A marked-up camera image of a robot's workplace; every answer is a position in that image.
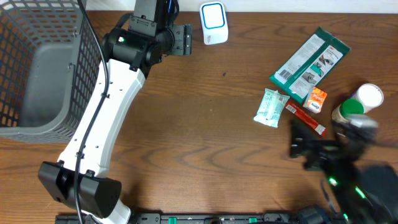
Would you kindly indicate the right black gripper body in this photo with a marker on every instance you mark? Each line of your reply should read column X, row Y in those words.
column 336, row 168

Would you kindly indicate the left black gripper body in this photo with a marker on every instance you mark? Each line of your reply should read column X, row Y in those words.
column 183, row 42

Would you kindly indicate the red snack packet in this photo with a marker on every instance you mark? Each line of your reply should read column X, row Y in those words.
column 306, row 118

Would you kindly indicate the small orange box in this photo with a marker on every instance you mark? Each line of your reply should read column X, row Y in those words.
column 315, row 100

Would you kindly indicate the teal white wipes packet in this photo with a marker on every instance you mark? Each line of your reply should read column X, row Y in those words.
column 271, row 107

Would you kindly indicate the green lid Knorr jar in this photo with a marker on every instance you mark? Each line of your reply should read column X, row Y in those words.
column 348, row 107

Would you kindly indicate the white jar blue label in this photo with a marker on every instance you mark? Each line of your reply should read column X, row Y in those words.
column 369, row 95

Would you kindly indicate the green 3M pouch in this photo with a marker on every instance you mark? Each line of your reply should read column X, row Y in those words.
column 310, row 64

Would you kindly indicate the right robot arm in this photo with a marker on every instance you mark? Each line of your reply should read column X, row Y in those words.
column 364, row 196

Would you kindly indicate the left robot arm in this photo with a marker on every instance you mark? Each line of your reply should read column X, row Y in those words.
column 79, row 177

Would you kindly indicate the white barcode scanner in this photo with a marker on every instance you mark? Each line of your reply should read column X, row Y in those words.
column 214, row 23

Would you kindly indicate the grey plastic mesh basket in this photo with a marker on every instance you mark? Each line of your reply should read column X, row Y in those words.
column 49, row 68

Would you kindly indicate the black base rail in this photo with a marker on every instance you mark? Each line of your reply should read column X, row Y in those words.
column 156, row 218

